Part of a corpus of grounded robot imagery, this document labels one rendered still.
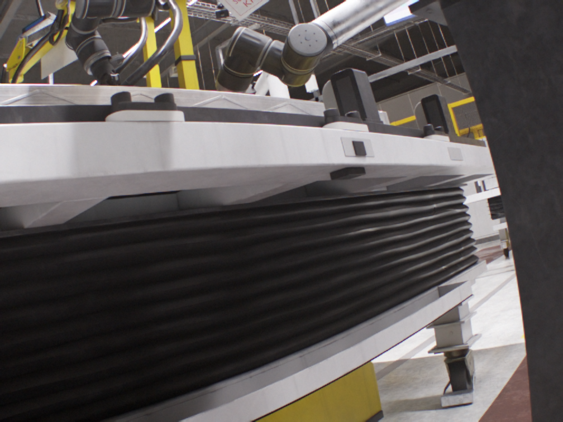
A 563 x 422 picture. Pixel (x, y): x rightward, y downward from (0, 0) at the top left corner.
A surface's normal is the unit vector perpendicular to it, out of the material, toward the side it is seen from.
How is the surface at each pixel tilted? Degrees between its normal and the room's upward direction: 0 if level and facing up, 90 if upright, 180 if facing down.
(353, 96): 90
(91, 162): 90
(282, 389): 90
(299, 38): 90
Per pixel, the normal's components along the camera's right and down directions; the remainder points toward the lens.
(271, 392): 0.74, -0.21
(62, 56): -0.28, 0.00
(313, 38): 0.14, -0.10
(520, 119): -0.75, 0.12
